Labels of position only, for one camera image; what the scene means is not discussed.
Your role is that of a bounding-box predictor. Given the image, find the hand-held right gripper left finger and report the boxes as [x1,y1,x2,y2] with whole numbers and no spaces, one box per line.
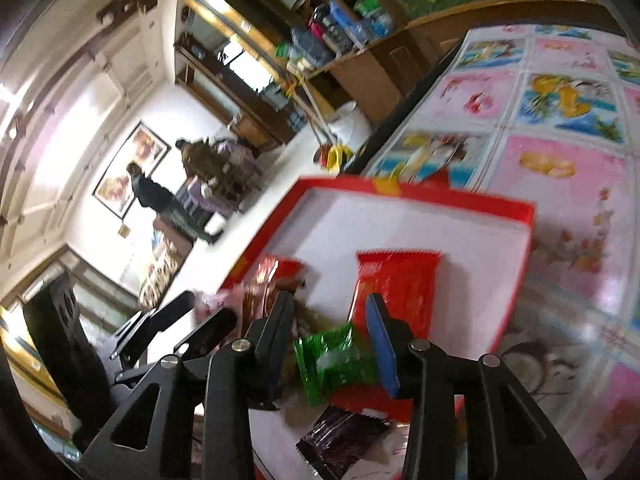
[80,290,297,480]

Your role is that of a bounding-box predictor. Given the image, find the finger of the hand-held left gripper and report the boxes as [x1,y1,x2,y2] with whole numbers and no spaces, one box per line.
[112,290,202,367]
[174,307,238,362]

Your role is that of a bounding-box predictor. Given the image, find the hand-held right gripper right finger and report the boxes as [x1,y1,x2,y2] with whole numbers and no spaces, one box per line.
[364,292,587,480]

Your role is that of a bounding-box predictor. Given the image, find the pink snack packet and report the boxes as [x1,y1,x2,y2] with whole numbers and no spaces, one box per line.
[192,282,246,322]

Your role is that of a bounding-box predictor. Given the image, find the green snack packet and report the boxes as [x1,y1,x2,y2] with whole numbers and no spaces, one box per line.
[292,322,381,407]

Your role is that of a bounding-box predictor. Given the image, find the brown red snack packet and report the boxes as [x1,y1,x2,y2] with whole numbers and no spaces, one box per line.
[240,255,326,341]

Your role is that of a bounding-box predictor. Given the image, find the dark purple snack packet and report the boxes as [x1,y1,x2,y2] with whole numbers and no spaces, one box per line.
[295,405,393,480]

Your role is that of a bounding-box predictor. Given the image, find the red cardboard box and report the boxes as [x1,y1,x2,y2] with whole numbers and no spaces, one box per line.
[220,176,538,480]

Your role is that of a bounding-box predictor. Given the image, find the patterned cloth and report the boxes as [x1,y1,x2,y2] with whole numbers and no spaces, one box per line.
[139,230,195,311]

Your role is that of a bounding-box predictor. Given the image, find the yellow dustpan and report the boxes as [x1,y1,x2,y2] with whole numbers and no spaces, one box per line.
[326,144,355,174]

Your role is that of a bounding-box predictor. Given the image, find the white sack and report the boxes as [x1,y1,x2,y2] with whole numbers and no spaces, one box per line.
[330,101,375,147]

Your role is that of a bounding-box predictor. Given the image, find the wooden display cabinet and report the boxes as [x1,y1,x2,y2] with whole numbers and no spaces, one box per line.
[167,0,453,147]

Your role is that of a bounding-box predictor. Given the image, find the clear plastic bottles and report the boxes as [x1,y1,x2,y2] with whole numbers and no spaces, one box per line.
[367,12,397,38]

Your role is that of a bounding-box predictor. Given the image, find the blue plastic bottle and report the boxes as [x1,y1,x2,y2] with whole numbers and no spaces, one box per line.
[325,1,351,28]

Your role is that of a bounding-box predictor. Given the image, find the framed wall picture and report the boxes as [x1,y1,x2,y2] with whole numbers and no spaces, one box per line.
[92,120,171,220]

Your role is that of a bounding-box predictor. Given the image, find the yellow handled broom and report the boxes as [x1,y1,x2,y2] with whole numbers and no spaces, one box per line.
[294,71,351,162]

